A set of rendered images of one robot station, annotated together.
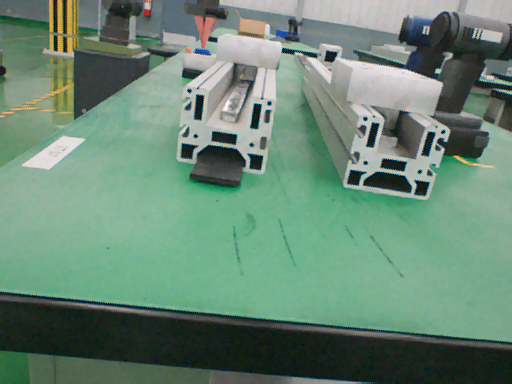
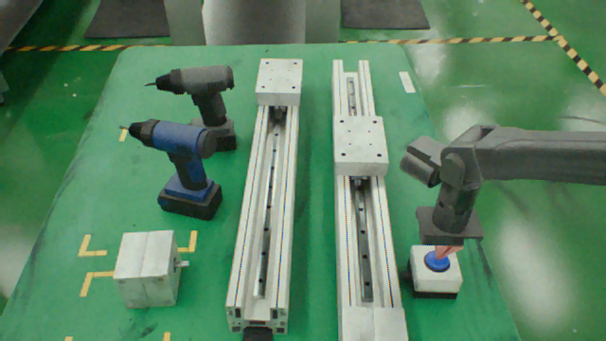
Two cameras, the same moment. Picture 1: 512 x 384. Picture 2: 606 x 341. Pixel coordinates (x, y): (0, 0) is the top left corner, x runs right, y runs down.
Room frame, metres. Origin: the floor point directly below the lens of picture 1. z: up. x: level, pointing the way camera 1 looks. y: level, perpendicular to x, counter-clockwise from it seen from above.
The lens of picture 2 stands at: (1.71, -0.03, 1.57)
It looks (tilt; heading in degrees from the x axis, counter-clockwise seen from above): 43 degrees down; 183
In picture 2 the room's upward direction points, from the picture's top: straight up
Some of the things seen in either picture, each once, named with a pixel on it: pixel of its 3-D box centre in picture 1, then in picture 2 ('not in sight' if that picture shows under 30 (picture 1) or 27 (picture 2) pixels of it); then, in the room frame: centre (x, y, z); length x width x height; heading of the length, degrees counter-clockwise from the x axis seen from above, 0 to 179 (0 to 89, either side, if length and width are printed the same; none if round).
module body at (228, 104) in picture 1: (246, 83); (356, 166); (0.87, 0.05, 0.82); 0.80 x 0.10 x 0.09; 1
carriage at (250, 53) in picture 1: (249, 57); (358, 149); (0.87, 0.05, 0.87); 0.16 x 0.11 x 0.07; 1
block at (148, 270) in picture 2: not in sight; (156, 268); (1.18, -0.32, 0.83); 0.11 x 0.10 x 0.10; 98
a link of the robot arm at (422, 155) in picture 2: not in sight; (440, 160); (1.12, 0.16, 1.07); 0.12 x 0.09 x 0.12; 45
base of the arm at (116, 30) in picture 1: (116, 29); not in sight; (1.46, 0.53, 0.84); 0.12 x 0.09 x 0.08; 14
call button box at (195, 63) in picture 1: (204, 66); (429, 271); (1.15, 0.18, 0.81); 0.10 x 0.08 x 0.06; 91
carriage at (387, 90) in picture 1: (376, 93); (279, 85); (0.63, -0.14, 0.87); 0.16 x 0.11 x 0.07; 1
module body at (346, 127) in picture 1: (342, 99); (274, 164); (0.88, -0.14, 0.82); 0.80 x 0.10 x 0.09; 1
